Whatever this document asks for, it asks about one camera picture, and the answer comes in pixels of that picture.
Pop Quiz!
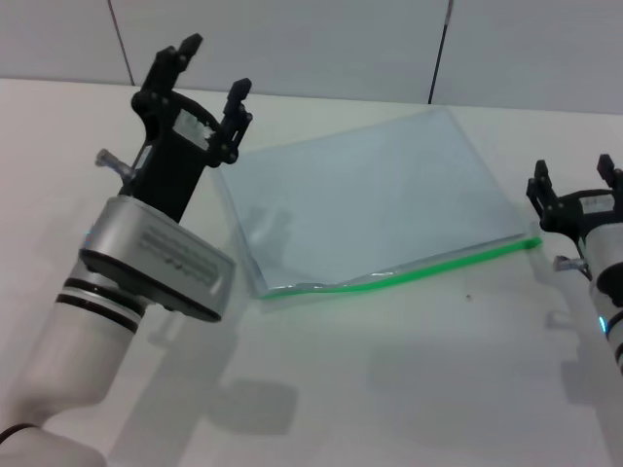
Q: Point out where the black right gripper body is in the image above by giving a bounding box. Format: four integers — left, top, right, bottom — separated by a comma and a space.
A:
539, 187, 623, 250

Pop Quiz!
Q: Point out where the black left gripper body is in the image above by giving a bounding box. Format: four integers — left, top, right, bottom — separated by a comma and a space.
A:
116, 89, 225, 224

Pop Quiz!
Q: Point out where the translucent document bag green zip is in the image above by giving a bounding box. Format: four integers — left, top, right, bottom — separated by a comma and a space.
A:
213, 107, 544, 301

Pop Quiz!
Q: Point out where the right gripper cable silver plug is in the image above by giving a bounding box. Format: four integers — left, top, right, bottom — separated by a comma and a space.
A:
554, 255, 593, 282

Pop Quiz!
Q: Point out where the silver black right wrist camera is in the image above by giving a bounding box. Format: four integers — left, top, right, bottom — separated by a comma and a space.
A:
583, 221, 623, 308

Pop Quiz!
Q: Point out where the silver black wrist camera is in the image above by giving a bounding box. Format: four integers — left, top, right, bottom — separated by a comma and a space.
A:
78, 196, 238, 324
583, 221, 623, 308

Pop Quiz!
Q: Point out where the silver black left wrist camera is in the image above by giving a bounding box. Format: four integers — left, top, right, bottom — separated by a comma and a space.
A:
78, 196, 238, 324

